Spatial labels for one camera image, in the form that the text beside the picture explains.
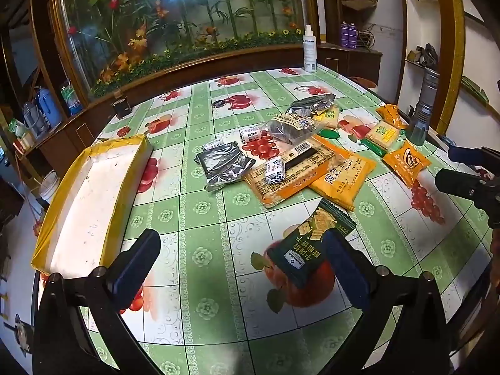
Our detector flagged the yellow taped cardboard tray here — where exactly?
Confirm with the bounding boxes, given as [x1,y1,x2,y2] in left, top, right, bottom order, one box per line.
[30,133,154,278]

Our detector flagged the dark green cracker packet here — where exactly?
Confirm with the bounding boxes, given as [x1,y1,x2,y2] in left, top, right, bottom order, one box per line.
[265,198,357,290]

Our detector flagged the orange yellow snack packet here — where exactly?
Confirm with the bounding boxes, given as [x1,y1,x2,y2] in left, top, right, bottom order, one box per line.
[375,103,409,129]

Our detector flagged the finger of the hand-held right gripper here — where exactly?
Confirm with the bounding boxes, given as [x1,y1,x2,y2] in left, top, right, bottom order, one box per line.
[447,145,500,173]
[435,168,500,204]

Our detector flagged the white plastic bucket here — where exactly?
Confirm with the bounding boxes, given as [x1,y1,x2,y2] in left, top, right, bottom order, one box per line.
[39,170,61,208]

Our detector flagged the white spray bottle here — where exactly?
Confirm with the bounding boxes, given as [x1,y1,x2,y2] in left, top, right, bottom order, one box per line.
[302,24,319,73]

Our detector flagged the green fruit print tablecloth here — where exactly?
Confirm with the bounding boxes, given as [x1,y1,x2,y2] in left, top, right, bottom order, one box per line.
[37,66,495,375]

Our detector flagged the grey thermos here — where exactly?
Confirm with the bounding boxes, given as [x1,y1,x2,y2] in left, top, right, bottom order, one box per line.
[21,102,40,135]

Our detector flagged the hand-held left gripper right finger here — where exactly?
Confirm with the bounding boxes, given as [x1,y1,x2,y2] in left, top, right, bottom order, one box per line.
[322,228,459,375]

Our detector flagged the clear bag of dried plums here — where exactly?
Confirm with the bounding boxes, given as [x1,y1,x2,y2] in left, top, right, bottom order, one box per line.
[260,111,328,147]

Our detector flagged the large orange cracker packet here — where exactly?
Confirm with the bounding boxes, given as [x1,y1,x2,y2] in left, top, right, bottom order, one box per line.
[308,135,378,212]

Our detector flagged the tangled cables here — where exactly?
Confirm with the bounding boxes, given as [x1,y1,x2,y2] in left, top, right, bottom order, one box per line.
[356,25,376,48]

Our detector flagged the green yellow cracker packet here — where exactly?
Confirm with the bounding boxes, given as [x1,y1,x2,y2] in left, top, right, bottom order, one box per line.
[359,120,403,158]

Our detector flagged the blue thermos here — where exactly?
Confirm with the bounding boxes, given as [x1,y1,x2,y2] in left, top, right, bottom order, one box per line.
[33,88,53,129]

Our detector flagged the small black box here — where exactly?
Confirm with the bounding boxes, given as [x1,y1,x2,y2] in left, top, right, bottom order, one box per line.
[111,90,133,120]

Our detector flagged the glass flower display case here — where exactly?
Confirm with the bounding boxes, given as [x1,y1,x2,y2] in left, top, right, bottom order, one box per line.
[47,0,317,98]

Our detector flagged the small orange snack packet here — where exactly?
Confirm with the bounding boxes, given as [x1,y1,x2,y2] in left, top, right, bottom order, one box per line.
[382,141,432,188]

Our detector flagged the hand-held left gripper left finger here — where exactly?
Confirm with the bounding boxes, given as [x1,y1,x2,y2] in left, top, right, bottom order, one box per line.
[33,228,165,375]

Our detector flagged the dark tool on shelf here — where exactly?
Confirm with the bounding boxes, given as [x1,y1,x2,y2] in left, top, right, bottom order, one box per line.
[408,45,440,67]

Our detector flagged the red white cartons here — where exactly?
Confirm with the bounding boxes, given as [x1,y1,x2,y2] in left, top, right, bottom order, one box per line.
[13,133,36,153]

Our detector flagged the silver flashlight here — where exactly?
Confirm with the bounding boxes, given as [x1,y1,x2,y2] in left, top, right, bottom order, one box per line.
[405,67,441,145]

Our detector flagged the blue label water bottle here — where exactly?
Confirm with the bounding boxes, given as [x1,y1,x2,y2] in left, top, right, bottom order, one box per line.
[60,80,83,116]

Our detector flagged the clear cracker packet with barcode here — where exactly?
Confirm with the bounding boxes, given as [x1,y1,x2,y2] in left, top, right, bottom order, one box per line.
[244,137,337,208]

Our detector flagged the silver foil snack packet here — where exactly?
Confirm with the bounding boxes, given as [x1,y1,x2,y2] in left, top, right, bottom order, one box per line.
[287,93,337,118]

